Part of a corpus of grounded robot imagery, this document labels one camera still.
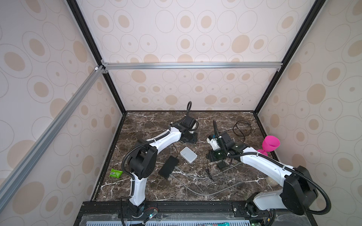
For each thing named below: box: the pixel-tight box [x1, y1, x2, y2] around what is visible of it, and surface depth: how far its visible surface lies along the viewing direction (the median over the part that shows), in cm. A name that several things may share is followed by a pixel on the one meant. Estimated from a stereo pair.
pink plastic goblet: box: [257, 135, 281, 156], surface depth 85 cm
